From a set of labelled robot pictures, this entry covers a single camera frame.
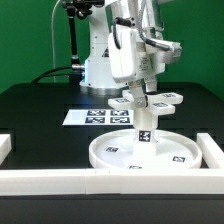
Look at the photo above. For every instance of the white front fence bar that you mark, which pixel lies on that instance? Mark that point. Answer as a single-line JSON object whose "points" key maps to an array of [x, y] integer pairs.
{"points": [[102, 181]]}

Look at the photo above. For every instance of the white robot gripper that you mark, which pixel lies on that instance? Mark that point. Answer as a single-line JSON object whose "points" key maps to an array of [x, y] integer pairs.
{"points": [[134, 61]]}

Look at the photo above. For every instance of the white cross-shaped table base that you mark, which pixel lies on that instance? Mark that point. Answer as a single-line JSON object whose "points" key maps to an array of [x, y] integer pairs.
{"points": [[158, 104]]}

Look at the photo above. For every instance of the white left fence bar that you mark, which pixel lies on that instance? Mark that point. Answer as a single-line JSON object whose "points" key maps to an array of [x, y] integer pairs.
{"points": [[5, 146]]}

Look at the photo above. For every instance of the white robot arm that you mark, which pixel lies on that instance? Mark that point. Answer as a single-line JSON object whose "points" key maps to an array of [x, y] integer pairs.
{"points": [[117, 15]]}

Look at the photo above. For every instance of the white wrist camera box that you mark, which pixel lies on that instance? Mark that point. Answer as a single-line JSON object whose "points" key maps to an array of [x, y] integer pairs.
{"points": [[168, 52]]}

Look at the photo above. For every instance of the white right fence bar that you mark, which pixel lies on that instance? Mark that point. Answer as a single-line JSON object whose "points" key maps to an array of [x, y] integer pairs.
{"points": [[212, 153]]}

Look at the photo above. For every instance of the white fence bar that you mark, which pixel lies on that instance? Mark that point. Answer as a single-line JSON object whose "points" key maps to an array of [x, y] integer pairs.
{"points": [[5, 146], [212, 153], [102, 181]]}

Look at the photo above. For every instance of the white marker base plate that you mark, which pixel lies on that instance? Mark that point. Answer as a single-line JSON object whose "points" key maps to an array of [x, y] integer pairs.
{"points": [[95, 117]]}

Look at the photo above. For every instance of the white round table top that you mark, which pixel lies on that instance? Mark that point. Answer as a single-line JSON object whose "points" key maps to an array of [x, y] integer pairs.
{"points": [[132, 149]]}

